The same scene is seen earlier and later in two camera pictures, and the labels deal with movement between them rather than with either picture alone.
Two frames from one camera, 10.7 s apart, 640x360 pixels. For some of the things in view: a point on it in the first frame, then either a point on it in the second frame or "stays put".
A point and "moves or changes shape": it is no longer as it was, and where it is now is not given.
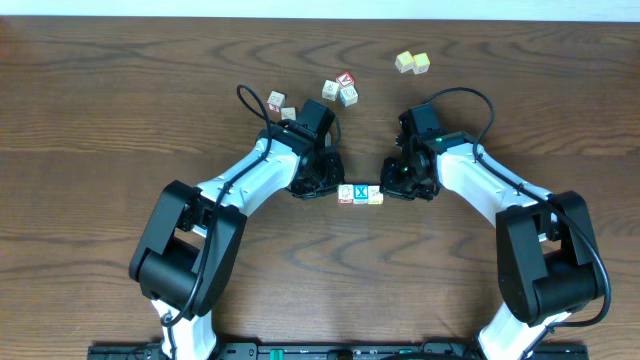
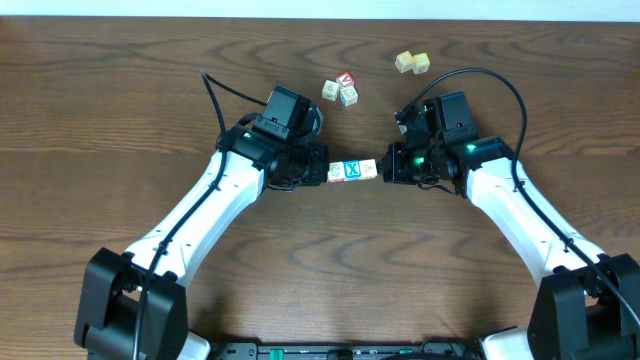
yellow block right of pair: [420, 63] stays put
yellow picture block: [375, 197] -> [368, 169]
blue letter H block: [349, 96] stays put
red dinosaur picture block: [345, 194] moves or changes shape
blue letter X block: [361, 192] -> [352, 169]
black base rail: [331, 351] stays put
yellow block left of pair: [404, 61] stays put
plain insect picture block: [330, 90] stays put
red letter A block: [345, 79] stays put
